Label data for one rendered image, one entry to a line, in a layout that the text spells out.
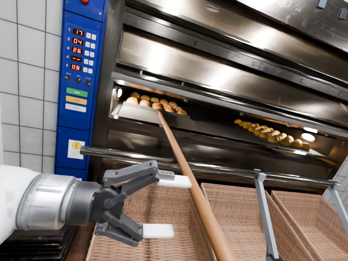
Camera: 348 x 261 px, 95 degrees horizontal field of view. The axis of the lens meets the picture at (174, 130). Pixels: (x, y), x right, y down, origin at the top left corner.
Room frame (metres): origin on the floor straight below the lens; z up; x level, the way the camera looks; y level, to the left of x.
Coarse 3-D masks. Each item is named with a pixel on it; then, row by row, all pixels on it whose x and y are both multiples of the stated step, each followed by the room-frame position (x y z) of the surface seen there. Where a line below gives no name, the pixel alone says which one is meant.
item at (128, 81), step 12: (132, 84) 0.75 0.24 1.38; (144, 84) 0.71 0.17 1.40; (156, 84) 0.72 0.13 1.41; (180, 96) 0.81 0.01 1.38; (192, 96) 0.77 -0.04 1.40; (204, 96) 0.79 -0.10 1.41; (228, 108) 0.87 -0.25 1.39; (240, 108) 0.84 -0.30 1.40; (276, 120) 0.95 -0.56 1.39; (288, 120) 0.93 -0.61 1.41; (324, 132) 1.04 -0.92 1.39; (336, 132) 1.04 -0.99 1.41
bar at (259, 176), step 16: (128, 160) 0.49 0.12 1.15; (144, 160) 0.50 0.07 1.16; (160, 160) 0.52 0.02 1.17; (176, 160) 0.54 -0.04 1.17; (256, 176) 0.64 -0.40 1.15; (272, 176) 0.66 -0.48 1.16; (288, 176) 0.69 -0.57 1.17; (336, 192) 0.76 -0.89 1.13; (336, 208) 0.72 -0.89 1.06; (272, 240) 0.49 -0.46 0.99; (272, 256) 0.45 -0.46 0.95
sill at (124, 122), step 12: (108, 120) 0.81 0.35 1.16; (120, 120) 0.83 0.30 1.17; (132, 120) 0.87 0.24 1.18; (156, 132) 0.88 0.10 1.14; (180, 132) 0.92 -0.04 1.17; (192, 132) 0.96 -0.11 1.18; (228, 144) 1.02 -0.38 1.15; (240, 144) 1.04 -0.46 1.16; (252, 144) 1.07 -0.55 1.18; (264, 144) 1.16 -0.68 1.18; (300, 156) 1.19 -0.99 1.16; (312, 156) 1.22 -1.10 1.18; (324, 156) 1.33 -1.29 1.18
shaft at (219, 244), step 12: (168, 132) 0.75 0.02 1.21; (180, 156) 0.51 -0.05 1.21; (180, 168) 0.46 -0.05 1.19; (192, 180) 0.39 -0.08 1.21; (192, 192) 0.35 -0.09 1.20; (204, 204) 0.30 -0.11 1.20; (204, 216) 0.27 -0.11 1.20; (204, 228) 0.26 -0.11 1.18; (216, 228) 0.25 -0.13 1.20; (216, 240) 0.22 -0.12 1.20; (216, 252) 0.21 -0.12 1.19; (228, 252) 0.20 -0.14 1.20
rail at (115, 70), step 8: (120, 72) 0.68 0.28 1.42; (128, 72) 0.69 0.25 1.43; (152, 80) 0.72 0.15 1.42; (160, 80) 0.73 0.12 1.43; (176, 88) 0.75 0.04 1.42; (184, 88) 0.76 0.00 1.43; (208, 96) 0.79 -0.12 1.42; (216, 96) 0.81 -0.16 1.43; (240, 104) 0.84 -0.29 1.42; (248, 104) 0.86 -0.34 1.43; (272, 112) 0.90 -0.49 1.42; (280, 112) 0.92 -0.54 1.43; (296, 120) 0.95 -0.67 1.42; (304, 120) 0.97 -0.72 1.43; (328, 128) 1.02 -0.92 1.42; (336, 128) 1.04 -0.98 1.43
